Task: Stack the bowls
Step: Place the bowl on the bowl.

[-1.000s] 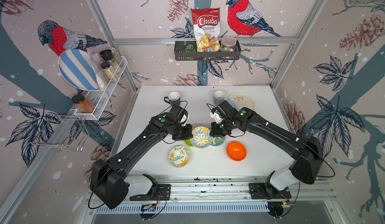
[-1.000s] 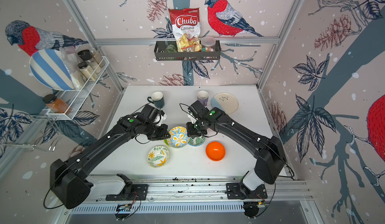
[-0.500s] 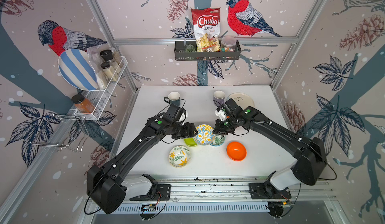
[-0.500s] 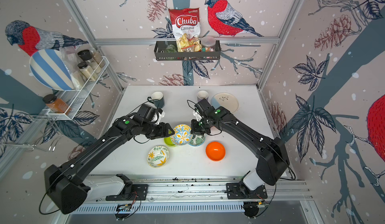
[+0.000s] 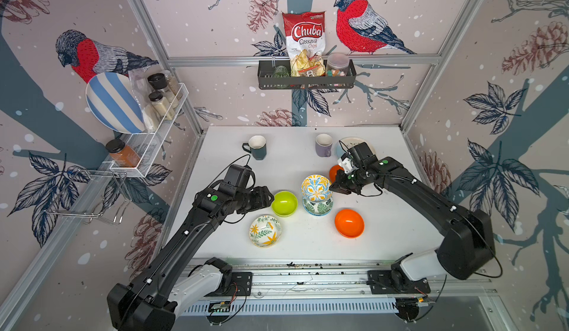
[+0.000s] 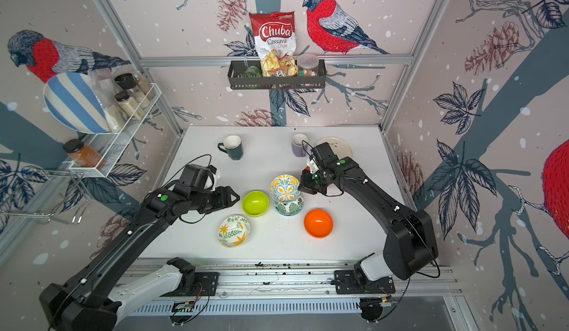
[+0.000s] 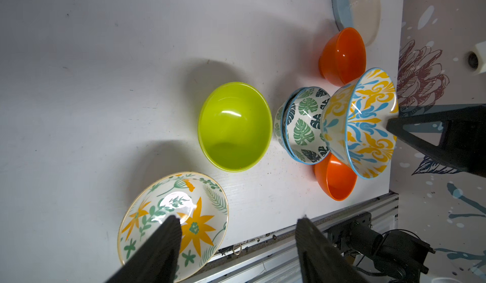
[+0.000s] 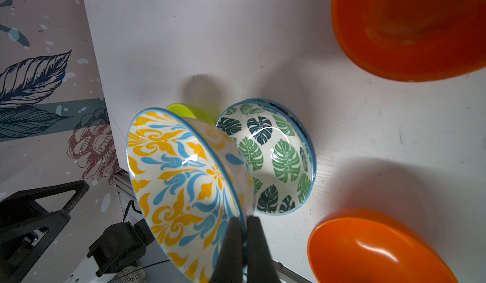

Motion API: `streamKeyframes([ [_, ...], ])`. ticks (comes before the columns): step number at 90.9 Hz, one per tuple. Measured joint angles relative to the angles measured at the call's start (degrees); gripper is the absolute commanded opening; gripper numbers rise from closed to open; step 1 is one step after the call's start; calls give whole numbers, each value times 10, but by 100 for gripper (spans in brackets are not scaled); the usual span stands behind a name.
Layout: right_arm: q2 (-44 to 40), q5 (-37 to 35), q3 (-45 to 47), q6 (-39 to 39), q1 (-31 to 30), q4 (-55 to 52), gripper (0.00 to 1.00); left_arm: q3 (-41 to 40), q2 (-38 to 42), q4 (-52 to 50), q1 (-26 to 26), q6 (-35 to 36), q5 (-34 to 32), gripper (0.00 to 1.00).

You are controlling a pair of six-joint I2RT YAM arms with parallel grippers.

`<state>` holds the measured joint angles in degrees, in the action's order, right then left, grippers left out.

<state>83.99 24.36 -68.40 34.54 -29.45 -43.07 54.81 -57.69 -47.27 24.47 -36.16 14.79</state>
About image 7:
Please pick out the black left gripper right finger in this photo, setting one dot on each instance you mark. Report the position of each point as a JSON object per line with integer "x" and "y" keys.
{"x": 319, "y": 260}

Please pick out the green leaf patterned bowl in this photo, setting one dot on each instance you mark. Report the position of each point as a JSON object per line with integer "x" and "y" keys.
{"x": 297, "y": 125}

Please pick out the large orange bowl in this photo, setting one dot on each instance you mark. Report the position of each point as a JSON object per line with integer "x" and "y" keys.
{"x": 336, "y": 179}

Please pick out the cream blue plate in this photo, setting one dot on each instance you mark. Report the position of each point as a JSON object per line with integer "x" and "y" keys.
{"x": 362, "y": 15}

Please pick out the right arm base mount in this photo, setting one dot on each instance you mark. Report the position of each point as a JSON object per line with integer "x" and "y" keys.
{"x": 396, "y": 253}

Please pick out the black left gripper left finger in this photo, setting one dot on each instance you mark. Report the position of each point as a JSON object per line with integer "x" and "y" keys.
{"x": 156, "y": 261}

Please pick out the lime green bowl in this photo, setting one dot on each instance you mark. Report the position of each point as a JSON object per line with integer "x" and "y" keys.
{"x": 235, "y": 127}

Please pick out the small orange bowl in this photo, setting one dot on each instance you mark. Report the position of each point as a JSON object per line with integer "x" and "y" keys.
{"x": 344, "y": 58}

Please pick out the blue yellow patterned bowl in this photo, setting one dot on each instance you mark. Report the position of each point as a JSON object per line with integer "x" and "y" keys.
{"x": 353, "y": 123}

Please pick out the yellow flower patterned bowl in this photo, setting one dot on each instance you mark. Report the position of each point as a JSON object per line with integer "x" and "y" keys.
{"x": 202, "y": 207}

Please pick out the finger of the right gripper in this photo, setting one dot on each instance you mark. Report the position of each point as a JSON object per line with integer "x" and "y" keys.
{"x": 462, "y": 141}

